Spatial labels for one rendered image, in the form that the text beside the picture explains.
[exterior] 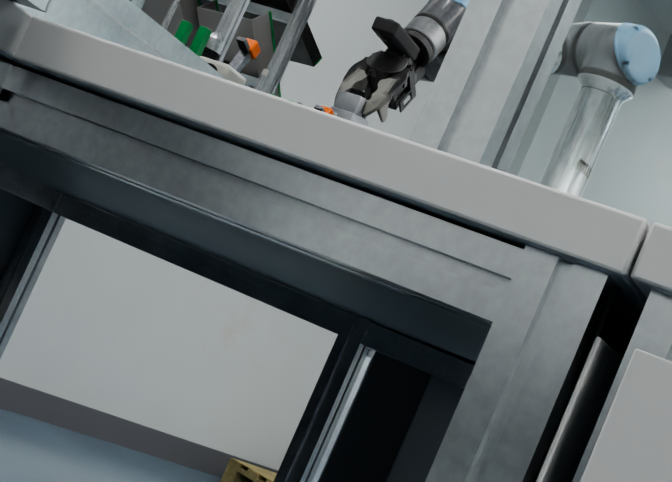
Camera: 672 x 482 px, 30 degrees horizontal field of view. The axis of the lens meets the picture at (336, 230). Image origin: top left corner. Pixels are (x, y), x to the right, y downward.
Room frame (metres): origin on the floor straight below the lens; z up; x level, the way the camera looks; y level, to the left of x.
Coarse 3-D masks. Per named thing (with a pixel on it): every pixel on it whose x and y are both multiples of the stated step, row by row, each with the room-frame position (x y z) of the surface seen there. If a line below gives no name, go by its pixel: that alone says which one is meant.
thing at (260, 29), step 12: (216, 0) 2.07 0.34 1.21; (204, 12) 2.04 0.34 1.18; (216, 12) 2.02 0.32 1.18; (204, 24) 2.06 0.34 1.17; (216, 24) 2.04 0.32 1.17; (240, 24) 1.99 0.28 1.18; (252, 24) 1.98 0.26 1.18; (264, 24) 1.99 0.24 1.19; (240, 36) 2.01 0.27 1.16; (252, 36) 1.99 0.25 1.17; (264, 36) 2.00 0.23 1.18; (228, 48) 2.04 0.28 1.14; (264, 48) 2.01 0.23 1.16; (228, 60) 2.06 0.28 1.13; (252, 60) 2.02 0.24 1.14; (264, 60) 2.02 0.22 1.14; (240, 72) 2.05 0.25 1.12; (252, 72) 2.03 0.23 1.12
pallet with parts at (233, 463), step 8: (232, 464) 6.15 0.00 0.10; (240, 464) 6.11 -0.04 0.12; (248, 464) 6.20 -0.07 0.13; (224, 472) 6.17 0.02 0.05; (232, 472) 6.13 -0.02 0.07; (240, 472) 6.09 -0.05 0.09; (248, 472) 6.05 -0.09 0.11; (256, 472) 6.03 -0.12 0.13; (264, 472) 6.16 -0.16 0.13; (272, 472) 6.32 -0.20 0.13; (224, 480) 6.16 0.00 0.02; (232, 480) 6.12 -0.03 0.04; (240, 480) 6.14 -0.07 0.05; (248, 480) 6.17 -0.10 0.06; (256, 480) 6.00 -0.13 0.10; (264, 480) 6.03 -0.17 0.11; (272, 480) 5.96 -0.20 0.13
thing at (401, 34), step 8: (376, 24) 2.02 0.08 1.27; (384, 24) 2.01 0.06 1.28; (392, 24) 2.01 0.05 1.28; (376, 32) 2.03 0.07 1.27; (384, 32) 2.01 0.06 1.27; (392, 32) 2.00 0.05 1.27; (400, 32) 2.02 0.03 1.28; (384, 40) 2.03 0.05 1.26; (392, 40) 2.03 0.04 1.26; (400, 40) 2.03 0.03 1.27; (408, 40) 2.05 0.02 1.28; (392, 48) 2.09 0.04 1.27; (400, 48) 2.06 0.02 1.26; (408, 48) 2.06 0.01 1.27; (416, 48) 2.09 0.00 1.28; (408, 56) 2.09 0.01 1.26; (416, 56) 2.10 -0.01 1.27
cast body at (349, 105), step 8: (352, 88) 2.02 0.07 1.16; (344, 96) 2.01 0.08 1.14; (352, 96) 2.00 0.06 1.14; (360, 96) 2.00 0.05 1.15; (336, 104) 2.02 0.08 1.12; (344, 104) 2.01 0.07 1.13; (352, 104) 2.00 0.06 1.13; (360, 104) 2.00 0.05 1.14; (336, 112) 2.01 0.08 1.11; (344, 112) 2.00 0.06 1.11; (352, 112) 2.00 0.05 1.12; (360, 112) 2.01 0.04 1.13; (352, 120) 2.00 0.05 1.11; (360, 120) 2.02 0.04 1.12
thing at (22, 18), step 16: (0, 0) 0.75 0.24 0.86; (0, 16) 0.76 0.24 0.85; (16, 16) 0.77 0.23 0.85; (32, 16) 0.78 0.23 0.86; (0, 32) 0.76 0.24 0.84; (16, 32) 0.78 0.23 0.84; (0, 48) 0.77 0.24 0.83; (16, 48) 0.78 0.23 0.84; (0, 64) 0.79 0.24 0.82; (16, 64) 0.81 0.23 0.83; (0, 80) 0.79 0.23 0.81
